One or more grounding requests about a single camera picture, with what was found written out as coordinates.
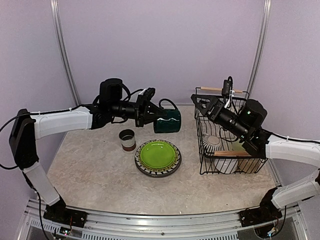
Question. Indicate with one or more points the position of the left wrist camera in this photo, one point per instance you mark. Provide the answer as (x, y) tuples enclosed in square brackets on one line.
[(114, 93)]

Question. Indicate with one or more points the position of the black wire dish rack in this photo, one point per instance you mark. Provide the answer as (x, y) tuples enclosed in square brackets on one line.
[(230, 135)]

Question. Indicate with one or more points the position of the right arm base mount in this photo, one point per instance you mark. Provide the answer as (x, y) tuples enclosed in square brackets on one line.
[(256, 216)]

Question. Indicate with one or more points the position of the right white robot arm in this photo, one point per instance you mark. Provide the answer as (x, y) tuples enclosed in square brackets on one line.
[(287, 160)]

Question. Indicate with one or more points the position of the striped black white cup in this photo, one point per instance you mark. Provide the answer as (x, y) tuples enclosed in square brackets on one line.
[(211, 143)]

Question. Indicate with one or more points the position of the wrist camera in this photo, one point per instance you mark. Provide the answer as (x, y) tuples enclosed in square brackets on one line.
[(114, 93), (252, 112)]

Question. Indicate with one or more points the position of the white plate dark stripes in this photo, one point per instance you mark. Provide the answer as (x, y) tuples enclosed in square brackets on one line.
[(157, 155)]

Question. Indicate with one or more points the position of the lime green plate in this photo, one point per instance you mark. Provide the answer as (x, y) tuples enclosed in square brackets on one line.
[(157, 155)]

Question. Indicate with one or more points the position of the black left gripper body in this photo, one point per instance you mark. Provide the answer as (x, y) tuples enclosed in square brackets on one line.
[(139, 110)]

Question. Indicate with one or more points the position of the light green cup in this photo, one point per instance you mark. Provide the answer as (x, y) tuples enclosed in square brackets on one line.
[(237, 146)]

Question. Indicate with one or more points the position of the grey reindeer plate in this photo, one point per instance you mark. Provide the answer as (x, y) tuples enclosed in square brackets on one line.
[(161, 174)]

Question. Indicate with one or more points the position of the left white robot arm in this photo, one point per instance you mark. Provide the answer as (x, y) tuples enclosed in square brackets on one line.
[(28, 128)]

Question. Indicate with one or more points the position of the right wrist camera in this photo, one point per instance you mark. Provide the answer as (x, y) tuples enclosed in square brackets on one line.
[(252, 112)]

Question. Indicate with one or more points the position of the dark green mug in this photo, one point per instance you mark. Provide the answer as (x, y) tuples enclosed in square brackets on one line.
[(171, 123)]

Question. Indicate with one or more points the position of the beige cup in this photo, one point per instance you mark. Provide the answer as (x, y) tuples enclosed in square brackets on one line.
[(249, 166)]

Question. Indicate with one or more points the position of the yellow green woven plate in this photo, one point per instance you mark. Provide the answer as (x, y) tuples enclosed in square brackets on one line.
[(157, 168)]

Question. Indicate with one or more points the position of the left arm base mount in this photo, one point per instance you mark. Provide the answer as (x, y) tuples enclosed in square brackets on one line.
[(66, 216)]

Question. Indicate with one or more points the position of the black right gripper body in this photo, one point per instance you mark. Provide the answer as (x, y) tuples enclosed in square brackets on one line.
[(220, 105)]

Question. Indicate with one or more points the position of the brown white small bowl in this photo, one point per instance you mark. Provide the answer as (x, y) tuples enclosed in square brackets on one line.
[(127, 140)]

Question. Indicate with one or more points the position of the aluminium front rail frame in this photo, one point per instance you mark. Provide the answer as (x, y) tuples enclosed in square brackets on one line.
[(103, 225)]

